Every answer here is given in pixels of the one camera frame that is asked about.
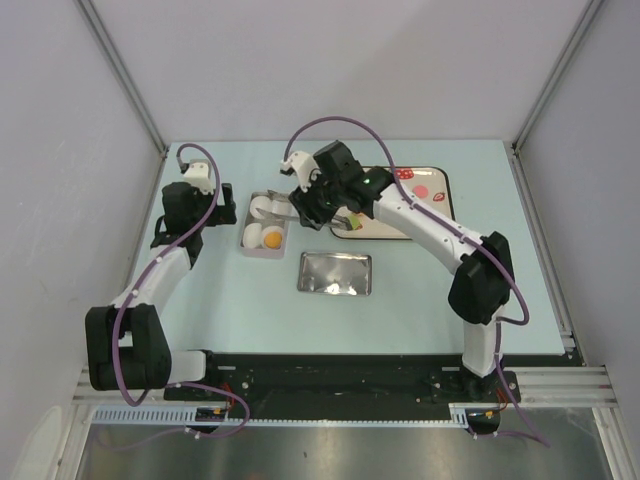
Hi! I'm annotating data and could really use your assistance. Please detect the white rectangular tin box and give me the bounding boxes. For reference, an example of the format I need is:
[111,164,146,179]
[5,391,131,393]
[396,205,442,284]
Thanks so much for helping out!
[239,190,296,259]

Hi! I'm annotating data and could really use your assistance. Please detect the white cable duct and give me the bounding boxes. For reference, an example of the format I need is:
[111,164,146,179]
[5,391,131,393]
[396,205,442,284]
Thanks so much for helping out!
[92,402,506,429]

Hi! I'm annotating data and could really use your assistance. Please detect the white paper cup near right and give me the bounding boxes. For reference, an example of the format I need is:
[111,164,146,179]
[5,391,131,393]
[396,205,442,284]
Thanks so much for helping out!
[261,225,284,250]

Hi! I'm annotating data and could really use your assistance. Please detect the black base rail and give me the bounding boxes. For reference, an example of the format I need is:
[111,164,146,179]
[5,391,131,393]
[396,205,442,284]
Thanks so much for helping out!
[163,353,520,422]

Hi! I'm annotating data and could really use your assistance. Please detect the white paper cup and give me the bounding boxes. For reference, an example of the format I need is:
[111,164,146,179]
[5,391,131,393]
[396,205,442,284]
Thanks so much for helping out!
[271,199,291,216]
[261,225,284,250]
[242,222,264,249]
[249,196,272,220]

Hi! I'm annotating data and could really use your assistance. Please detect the white paper cup near left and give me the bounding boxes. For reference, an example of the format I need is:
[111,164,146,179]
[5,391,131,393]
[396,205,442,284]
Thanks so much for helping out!
[242,222,264,249]

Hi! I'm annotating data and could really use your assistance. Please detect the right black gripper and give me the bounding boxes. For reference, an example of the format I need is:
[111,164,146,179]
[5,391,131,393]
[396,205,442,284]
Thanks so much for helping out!
[289,168,345,231]

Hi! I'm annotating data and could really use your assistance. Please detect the pink round cookie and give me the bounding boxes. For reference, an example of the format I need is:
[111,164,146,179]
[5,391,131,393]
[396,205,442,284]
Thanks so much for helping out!
[412,185,429,198]

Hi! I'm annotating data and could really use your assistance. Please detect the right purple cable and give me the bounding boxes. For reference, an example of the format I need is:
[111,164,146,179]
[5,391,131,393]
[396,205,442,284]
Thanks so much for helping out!
[283,116,551,448]

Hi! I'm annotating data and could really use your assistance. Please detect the strawberry print tray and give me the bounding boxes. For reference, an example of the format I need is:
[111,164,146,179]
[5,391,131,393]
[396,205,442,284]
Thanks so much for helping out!
[330,166,454,240]

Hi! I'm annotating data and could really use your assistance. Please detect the metal tongs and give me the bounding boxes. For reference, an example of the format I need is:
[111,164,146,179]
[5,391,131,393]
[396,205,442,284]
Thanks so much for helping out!
[256,188,359,231]

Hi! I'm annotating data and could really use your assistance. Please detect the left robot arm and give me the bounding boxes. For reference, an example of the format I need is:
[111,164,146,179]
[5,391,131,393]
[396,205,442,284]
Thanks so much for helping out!
[85,182,237,400]

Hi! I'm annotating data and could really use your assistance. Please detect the green round cookie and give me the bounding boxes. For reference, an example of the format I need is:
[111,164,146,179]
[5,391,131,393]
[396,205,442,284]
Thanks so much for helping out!
[348,216,362,230]

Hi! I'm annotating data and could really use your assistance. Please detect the white paper cup far right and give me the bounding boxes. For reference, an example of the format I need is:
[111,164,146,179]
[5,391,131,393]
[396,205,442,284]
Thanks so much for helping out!
[271,199,291,216]

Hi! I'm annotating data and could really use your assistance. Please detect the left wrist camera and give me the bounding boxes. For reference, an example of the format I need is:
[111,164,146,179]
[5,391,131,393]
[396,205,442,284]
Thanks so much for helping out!
[181,159,214,195]

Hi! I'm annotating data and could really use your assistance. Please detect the silver tin lid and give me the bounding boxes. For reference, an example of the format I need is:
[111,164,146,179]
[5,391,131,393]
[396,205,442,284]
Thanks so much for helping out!
[297,252,372,296]

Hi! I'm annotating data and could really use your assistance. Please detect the orange sandwich cookie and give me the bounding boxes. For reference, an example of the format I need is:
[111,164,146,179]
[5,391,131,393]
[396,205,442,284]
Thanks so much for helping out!
[263,231,282,249]

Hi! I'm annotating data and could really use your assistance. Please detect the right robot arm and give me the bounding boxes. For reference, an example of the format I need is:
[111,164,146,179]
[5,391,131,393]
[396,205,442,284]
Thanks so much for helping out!
[280,141,513,401]

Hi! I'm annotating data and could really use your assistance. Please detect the white paper cup far left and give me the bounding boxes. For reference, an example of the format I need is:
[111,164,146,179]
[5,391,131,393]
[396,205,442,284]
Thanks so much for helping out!
[249,196,272,220]

